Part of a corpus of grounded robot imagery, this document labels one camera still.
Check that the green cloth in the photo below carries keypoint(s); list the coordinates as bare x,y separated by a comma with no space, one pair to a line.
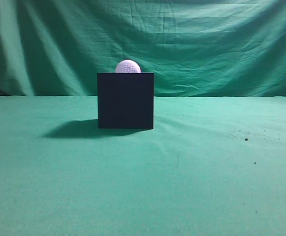
213,165

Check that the white golf ball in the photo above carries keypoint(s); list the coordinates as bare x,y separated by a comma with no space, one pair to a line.
127,66

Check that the black cube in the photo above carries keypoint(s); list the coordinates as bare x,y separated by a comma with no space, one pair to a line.
125,100

